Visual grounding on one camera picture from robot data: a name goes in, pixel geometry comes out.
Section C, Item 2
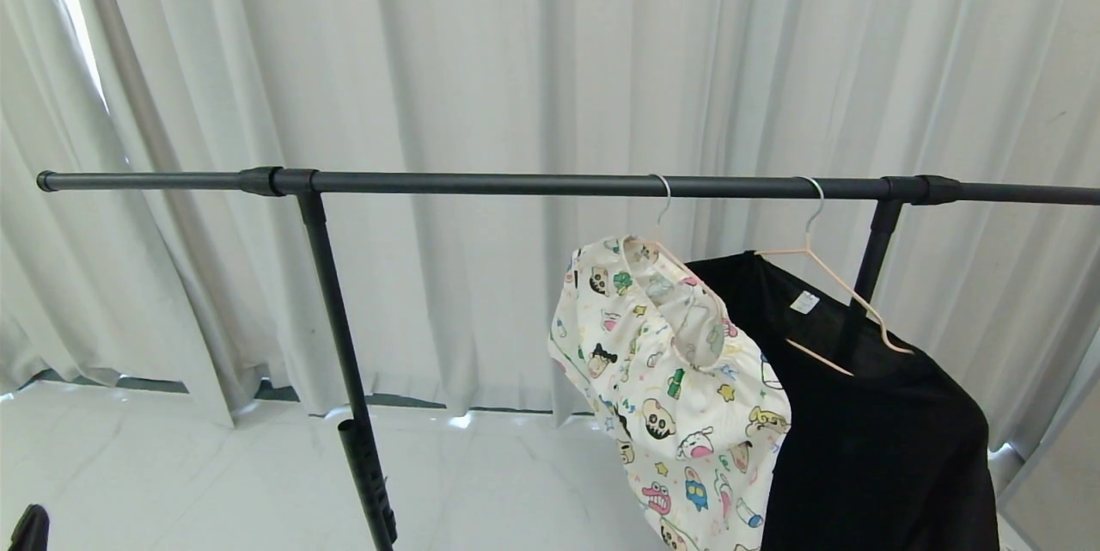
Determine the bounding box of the black clothes rack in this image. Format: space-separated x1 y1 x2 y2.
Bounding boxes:
36 166 1100 551

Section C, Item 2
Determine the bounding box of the pink clothes hanger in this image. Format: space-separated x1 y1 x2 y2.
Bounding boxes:
636 174 690 277
755 177 914 378

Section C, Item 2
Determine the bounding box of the white curtain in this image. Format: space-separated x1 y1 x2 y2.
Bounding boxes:
0 0 1100 459

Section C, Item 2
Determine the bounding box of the cream printed garment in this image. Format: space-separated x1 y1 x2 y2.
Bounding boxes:
547 235 792 551

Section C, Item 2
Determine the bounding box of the black garment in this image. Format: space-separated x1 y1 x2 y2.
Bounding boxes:
683 250 1003 551

